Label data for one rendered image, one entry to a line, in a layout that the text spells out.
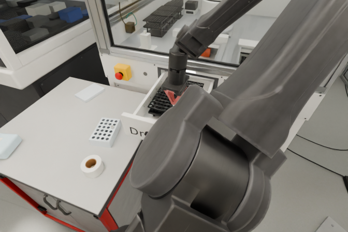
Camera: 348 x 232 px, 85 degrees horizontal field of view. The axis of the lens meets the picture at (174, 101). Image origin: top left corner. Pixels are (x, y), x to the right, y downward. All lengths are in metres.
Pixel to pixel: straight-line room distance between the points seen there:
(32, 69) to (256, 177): 1.20
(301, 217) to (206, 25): 1.46
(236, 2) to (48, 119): 0.91
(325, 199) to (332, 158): 0.42
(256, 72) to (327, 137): 2.12
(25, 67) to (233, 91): 1.16
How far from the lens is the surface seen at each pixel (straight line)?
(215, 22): 0.47
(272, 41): 0.19
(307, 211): 1.74
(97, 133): 0.84
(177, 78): 0.60
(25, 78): 1.25
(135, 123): 0.69
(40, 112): 1.12
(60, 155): 0.89
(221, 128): 1.09
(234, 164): 0.17
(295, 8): 0.20
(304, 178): 1.86
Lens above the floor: 1.41
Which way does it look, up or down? 41 degrees down
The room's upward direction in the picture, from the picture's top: straight up
